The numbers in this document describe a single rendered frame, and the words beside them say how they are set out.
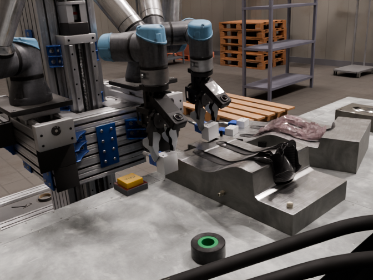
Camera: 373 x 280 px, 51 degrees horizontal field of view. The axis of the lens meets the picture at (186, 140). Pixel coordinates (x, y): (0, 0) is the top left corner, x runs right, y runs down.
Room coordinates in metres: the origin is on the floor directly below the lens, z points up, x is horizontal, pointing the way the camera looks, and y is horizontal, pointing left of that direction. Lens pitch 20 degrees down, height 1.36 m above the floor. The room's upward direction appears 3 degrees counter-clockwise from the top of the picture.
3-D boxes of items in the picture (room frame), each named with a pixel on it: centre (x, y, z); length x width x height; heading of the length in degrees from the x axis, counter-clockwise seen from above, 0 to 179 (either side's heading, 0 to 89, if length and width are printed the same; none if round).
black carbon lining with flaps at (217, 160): (1.11, -0.18, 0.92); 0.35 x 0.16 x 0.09; 40
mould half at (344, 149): (1.39, -0.40, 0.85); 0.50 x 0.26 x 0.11; 57
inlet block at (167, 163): (1.06, 0.09, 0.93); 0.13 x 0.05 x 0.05; 40
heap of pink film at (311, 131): (1.39, -0.39, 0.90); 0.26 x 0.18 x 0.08; 57
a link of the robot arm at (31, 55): (1.42, 0.57, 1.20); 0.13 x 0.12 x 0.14; 154
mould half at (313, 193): (1.10, -0.18, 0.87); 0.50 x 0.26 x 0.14; 40
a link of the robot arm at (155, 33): (1.05, 0.08, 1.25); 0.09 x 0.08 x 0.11; 64
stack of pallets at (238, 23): (8.37, -1.49, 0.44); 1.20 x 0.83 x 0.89; 39
